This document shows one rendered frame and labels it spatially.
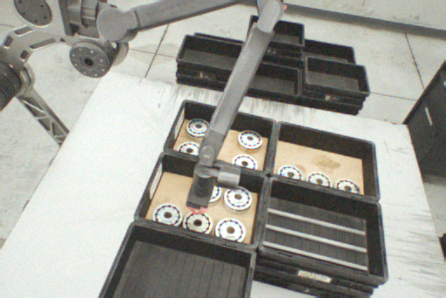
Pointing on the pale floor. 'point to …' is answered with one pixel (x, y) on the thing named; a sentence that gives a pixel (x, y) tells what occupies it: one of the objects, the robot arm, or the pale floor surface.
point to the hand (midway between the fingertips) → (199, 205)
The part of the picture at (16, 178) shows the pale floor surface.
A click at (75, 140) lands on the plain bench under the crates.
